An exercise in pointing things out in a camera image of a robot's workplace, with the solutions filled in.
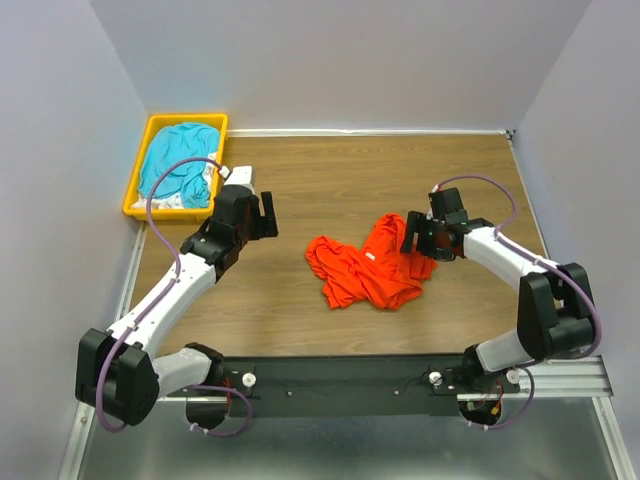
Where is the orange t shirt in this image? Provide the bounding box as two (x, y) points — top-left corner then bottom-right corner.
(305, 213), (438, 310)

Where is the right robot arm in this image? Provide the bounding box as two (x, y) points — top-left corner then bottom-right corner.
(401, 211), (601, 387)

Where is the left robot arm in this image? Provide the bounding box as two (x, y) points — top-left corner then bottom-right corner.
(75, 184), (278, 432)

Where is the white t shirt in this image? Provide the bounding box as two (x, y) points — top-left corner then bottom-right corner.
(131, 153), (216, 209)

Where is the yellow plastic bin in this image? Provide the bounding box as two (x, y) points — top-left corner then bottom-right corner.
(123, 113), (228, 222)

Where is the light blue t shirt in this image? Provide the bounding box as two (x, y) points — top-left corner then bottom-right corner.
(132, 122), (220, 209)

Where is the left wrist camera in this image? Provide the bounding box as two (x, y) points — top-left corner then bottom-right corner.
(218, 166), (255, 193)

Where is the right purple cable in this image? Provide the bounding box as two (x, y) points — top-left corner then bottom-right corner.
(433, 173), (603, 431)

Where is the purple cable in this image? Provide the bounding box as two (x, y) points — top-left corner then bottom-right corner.
(433, 173), (603, 431)
(95, 157), (254, 437)

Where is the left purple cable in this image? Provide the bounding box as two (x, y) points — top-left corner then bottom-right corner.
(95, 157), (254, 437)

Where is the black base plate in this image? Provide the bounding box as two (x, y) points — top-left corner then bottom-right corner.
(185, 354), (520, 428)

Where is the aluminium frame rail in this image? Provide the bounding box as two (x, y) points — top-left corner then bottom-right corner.
(55, 222), (634, 480)

